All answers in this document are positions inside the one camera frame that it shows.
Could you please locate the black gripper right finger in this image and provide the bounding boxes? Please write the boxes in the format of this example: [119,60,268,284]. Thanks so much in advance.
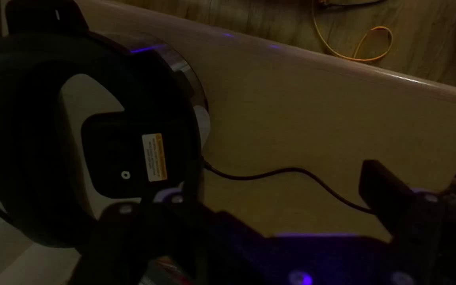
[358,159,456,250]

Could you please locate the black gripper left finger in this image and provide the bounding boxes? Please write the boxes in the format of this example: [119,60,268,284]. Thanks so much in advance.
[98,157,225,241]

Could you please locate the black cooker power cable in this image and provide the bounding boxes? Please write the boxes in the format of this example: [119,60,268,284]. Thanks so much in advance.
[201,160,377,216]

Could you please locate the steel pressure cooker black lid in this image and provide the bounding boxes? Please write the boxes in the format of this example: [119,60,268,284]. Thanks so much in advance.
[0,0,212,250]

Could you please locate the yellow floor cable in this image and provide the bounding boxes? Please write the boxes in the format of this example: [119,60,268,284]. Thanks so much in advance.
[310,0,396,64]

